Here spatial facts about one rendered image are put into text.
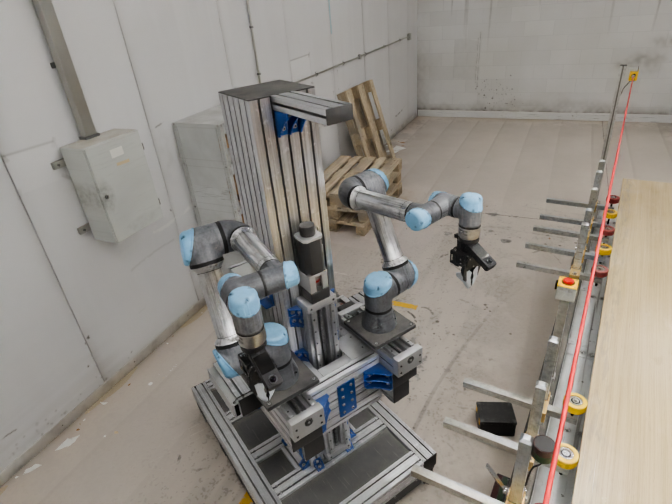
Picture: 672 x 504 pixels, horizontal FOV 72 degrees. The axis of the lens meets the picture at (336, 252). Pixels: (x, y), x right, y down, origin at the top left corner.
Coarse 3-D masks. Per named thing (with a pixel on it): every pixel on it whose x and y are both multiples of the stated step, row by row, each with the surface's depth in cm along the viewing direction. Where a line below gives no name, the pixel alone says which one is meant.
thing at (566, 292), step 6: (558, 282) 183; (576, 282) 182; (558, 288) 183; (564, 288) 181; (570, 288) 180; (576, 288) 179; (558, 294) 184; (564, 294) 183; (570, 294) 181; (564, 300) 184; (570, 300) 182
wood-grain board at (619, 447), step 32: (640, 192) 321; (640, 224) 282; (640, 256) 252; (608, 288) 230; (640, 288) 227; (608, 320) 209; (640, 320) 207; (608, 352) 192; (640, 352) 190; (608, 384) 177; (640, 384) 176; (608, 416) 165; (640, 416) 164; (608, 448) 154; (640, 448) 153; (576, 480) 145; (608, 480) 145; (640, 480) 144
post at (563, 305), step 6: (558, 306) 188; (564, 306) 187; (558, 312) 189; (564, 312) 188; (558, 318) 191; (564, 318) 189; (558, 324) 192; (564, 324) 191; (558, 330) 193; (558, 336) 195; (558, 348) 197; (552, 378) 205
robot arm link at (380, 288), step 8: (376, 272) 192; (384, 272) 191; (368, 280) 188; (376, 280) 187; (384, 280) 187; (392, 280) 190; (368, 288) 186; (376, 288) 184; (384, 288) 184; (392, 288) 188; (368, 296) 187; (376, 296) 185; (384, 296) 186; (392, 296) 190; (368, 304) 190; (376, 304) 188; (384, 304) 188; (376, 312) 190
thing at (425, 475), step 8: (416, 472) 157; (424, 472) 156; (432, 472) 156; (424, 480) 156; (432, 480) 154; (440, 480) 153; (448, 480) 153; (440, 488) 154; (448, 488) 152; (456, 488) 151; (464, 488) 150; (464, 496) 149; (472, 496) 148; (480, 496) 148; (488, 496) 147
